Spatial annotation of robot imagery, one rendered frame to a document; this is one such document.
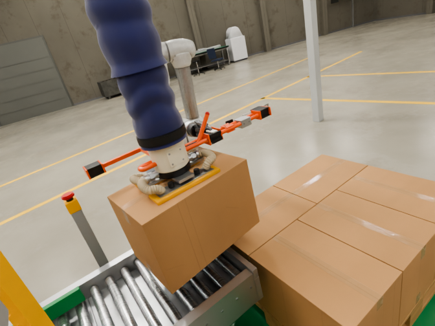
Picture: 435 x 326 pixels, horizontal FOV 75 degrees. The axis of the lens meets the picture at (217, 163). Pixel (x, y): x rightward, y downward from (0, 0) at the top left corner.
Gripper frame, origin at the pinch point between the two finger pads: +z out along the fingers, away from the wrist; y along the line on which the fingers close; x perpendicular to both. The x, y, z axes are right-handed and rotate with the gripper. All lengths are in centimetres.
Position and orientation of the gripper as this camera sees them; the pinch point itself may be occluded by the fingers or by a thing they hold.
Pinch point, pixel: (212, 134)
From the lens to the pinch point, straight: 145.7
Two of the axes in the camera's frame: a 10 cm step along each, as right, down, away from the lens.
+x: -7.9, 4.1, -4.5
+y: 2.2, 8.8, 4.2
